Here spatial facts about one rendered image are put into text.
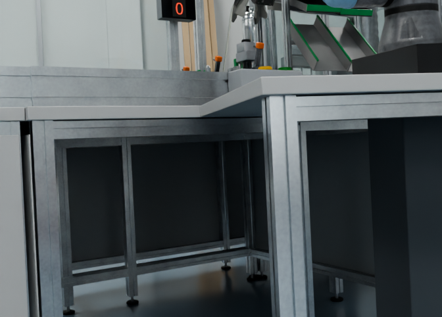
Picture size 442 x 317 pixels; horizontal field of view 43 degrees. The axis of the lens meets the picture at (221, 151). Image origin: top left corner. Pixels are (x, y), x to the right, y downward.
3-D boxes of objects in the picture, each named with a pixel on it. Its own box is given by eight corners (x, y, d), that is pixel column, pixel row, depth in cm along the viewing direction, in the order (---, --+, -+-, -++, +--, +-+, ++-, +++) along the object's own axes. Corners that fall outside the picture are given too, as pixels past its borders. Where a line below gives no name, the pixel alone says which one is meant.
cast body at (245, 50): (258, 60, 180) (257, 38, 180) (246, 59, 177) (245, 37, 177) (243, 64, 187) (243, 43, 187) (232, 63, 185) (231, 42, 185)
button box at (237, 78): (302, 91, 161) (302, 70, 161) (241, 91, 150) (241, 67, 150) (288, 94, 167) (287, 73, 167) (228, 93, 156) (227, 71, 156)
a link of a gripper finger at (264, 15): (261, 31, 181) (262, 5, 174) (252, 22, 185) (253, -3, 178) (270, 28, 182) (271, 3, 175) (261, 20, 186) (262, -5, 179)
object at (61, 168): (392, 251, 374) (387, 123, 374) (63, 316, 261) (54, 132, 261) (352, 244, 406) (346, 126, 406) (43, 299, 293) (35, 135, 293)
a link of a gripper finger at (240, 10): (232, 25, 174) (250, 0, 171) (224, 16, 178) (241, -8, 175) (239, 29, 176) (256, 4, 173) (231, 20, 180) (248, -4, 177)
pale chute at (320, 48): (346, 71, 189) (352, 60, 186) (312, 71, 184) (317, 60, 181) (314, 25, 207) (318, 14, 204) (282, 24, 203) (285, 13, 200)
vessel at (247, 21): (277, 68, 278) (273, -8, 278) (253, 67, 271) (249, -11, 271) (260, 72, 290) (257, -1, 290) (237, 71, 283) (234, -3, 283)
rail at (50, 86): (327, 107, 175) (325, 72, 175) (33, 109, 129) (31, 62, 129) (315, 108, 179) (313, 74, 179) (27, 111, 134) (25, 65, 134)
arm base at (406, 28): (464, 47, 123) (462, 2, 122) (410, 48, 117) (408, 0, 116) (414, 56, 137) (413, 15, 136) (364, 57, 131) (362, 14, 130)
